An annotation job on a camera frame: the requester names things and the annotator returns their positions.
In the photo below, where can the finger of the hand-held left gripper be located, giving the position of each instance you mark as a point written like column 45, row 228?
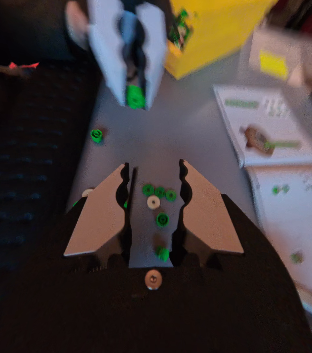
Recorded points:
column 106, row 41
column 156, row 41

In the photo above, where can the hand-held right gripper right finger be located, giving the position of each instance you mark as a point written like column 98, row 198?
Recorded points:
column 211, row 220

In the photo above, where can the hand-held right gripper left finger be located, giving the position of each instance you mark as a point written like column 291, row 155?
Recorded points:
column 98, row 217

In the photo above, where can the green round plate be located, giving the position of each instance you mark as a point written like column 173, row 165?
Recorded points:
column 159, row 192

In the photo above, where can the tall green round brick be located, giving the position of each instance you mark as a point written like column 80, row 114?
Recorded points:
column 96, row 135

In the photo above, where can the person's left forearm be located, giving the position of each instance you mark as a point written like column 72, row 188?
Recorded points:
column 20, row 27

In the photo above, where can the grey desk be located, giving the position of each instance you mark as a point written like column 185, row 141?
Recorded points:
column 172, row 132

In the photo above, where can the person's left hand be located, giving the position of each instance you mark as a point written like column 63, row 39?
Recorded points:
column 77, row 22

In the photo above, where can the pile of green brick pieces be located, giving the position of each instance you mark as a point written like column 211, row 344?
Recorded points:
column 180, row 27

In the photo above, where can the yellow plastic bin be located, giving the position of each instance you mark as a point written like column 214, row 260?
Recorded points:
column 214, row 33

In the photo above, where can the open instruction booklet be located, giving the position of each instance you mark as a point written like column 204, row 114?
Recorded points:
column 283, row 206

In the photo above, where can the yellow paper sheet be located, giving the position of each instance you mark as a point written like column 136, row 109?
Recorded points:
column 273, row 64

